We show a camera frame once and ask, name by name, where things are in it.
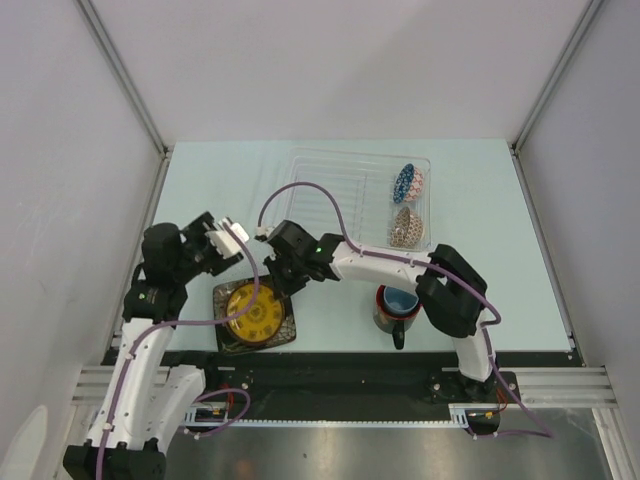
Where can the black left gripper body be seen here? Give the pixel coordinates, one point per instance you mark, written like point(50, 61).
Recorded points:
point(200, 253)

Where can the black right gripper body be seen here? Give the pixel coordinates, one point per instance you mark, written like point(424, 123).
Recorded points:
point(290, 277)

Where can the yellow round plate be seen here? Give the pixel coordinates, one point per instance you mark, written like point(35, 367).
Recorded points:
point(261, 322)

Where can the black floral square plate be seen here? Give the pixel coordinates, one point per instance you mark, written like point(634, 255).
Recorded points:
point(226, 343)

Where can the clear wire dish rack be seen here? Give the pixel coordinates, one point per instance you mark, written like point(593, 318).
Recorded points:
point(362, 185)

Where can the brown lattice pattern bowl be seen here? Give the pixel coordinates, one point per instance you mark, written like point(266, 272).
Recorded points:
point(408, 229)

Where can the blue triangle pattern bowl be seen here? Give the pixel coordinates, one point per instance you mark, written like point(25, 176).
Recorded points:
point(409, 184)

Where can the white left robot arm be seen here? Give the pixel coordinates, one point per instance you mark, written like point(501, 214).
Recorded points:
point(136, 422)

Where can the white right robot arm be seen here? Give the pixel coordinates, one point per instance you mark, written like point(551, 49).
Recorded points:
point(448, 289)

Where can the black floral mug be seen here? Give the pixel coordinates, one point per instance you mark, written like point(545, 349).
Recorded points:
point(396, 327)

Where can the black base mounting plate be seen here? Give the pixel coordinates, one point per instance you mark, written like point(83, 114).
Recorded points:
point(366, 387)

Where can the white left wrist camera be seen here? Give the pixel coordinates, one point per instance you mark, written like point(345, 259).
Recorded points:
point(228, 237)

